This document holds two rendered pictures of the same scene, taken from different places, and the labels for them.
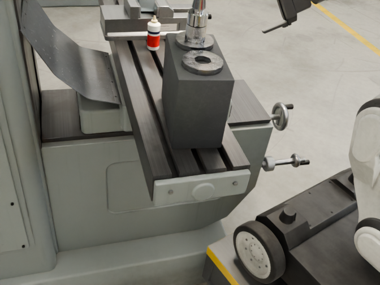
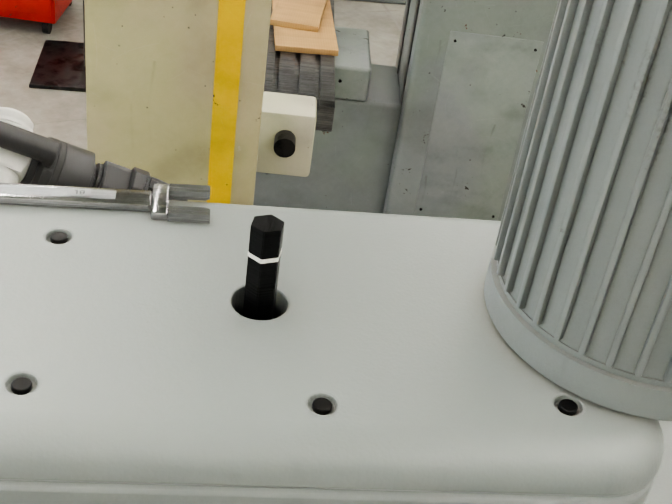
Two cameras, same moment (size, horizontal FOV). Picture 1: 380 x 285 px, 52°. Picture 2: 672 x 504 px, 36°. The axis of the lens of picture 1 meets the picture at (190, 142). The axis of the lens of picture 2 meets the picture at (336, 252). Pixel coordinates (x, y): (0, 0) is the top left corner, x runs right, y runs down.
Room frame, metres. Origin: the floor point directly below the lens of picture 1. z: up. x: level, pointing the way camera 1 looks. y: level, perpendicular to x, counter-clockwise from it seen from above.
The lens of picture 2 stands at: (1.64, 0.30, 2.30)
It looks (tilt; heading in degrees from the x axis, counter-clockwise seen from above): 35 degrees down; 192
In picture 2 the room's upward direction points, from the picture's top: 9 degrees clockwise
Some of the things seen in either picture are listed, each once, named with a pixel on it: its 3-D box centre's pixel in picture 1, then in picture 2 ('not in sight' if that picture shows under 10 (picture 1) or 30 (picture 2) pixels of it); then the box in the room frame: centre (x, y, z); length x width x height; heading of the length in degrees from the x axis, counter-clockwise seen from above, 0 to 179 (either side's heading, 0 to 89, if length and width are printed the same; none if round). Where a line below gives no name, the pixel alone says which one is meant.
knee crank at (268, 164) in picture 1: (286, 161); not in sight; (1.20, -0.39, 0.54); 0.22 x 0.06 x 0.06; 111
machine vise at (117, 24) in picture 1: (152, 14); not in sight; (1.31, 0.19, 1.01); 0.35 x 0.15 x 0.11; 112
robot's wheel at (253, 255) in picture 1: (258, 251); not in sight; (0.78, -0.27, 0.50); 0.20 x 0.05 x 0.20; 40
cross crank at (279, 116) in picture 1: (271, 117); not in sight; (1.32, -0.31, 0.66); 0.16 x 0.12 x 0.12; 111
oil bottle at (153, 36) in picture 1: (153, 31); not in sight; (1.18, 0.16, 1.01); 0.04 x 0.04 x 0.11
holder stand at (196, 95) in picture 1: (193, 87); not in sight; (0.81, 0.01, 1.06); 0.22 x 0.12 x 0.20; 14
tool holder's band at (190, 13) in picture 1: (198, 13); not in sight; (0.86, 0.02, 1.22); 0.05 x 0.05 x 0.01
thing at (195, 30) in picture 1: (196, 27); not in sight; (0.86, 0.02, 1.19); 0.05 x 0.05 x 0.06
